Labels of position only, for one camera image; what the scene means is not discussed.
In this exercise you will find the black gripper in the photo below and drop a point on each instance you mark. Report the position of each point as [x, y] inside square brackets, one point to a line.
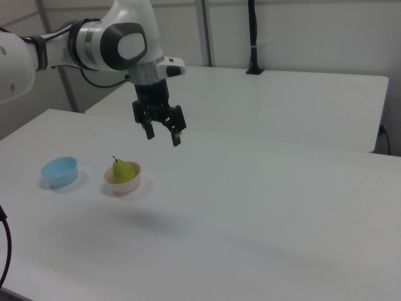
[153, 97]

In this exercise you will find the green pear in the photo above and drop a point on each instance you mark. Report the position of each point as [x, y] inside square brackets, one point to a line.
[122, 172]

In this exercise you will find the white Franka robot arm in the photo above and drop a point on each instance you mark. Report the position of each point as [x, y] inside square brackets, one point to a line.
[94, 40]

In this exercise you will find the pink plastic bowl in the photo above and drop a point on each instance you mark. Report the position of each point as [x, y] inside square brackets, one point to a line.
[125, 188]

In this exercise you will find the blue plastic bowl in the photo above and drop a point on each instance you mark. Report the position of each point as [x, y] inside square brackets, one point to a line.
[59, 176]

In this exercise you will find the black pole with clamp base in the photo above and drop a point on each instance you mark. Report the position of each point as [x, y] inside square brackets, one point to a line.
[253, 31]

